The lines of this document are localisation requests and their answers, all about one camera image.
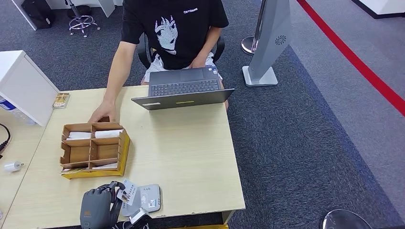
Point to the person's right hand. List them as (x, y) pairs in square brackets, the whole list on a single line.
[(104, 110)]

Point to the person's left hand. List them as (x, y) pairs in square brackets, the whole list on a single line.
[(199, 61)]

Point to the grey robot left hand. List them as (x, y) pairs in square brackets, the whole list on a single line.
[(95, 208)]

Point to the white ID card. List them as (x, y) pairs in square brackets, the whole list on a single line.
[(128, 192)]

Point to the gold room key card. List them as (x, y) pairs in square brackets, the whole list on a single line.
[(73, 170)]

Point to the brown cardboard divider box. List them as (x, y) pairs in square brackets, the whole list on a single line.
[(124, 151)]

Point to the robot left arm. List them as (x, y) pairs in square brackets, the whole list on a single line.
[(142, 225)]

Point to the person's right forearm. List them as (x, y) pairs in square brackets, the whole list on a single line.
[(115, 82)]

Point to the person's left forearm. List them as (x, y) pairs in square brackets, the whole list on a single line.
[(210, 41)]

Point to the white card stack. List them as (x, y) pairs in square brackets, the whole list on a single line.
[(79, 136), (108, 133), (105, 166)]

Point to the person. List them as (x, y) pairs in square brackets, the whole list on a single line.
[(189, 31)]

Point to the gold card pack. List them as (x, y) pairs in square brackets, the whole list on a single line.
[(61, 100)]

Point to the grey card reader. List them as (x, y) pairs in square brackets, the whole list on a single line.
[(150, 199)]

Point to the dark grey laptop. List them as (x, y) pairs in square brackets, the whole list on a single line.
[(183, 99)]

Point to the black office chair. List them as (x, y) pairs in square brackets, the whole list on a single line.
[(144, 53)]

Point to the grey kiosk stand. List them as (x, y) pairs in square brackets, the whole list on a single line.
[(271, 38)]

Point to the white cabinet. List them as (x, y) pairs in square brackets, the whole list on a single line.
[(27, 88)]

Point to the chrome stool base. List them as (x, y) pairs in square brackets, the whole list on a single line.
[(81, 22)]

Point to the clear water bottle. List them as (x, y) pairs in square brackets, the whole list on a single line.
[(12, 110)]

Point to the white charger plug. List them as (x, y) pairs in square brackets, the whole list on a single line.
[(12, 166)]

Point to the white desk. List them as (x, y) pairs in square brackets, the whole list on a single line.
[(107, 6)]

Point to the yellow box edge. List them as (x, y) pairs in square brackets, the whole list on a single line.
[(202, 227)]

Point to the black bag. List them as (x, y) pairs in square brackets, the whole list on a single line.
[(36, 12)]

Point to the red floor tape line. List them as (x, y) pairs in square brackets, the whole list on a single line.
[(353, 60)]

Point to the white platform black base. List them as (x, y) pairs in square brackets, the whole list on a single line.
[(386, 6)]

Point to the chrome dome base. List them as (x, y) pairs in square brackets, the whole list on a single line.
[(344, 221)]

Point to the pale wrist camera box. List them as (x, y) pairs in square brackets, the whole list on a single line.
[(139, 216)]

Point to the chrome stanchion post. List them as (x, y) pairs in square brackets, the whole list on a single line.
[(249, 44)]

